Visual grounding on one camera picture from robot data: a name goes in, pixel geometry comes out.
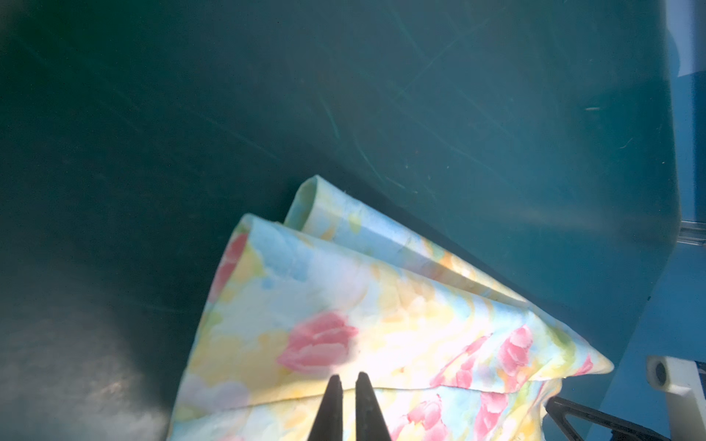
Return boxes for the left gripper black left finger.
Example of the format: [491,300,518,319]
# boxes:
[307,375,343,441]

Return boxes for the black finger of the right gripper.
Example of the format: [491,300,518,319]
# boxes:
[545,397,656,441]

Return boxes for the pastel floral skirt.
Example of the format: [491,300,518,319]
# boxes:
[167,176,613,440]

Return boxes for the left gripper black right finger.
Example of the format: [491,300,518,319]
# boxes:
[355,372,392,441]

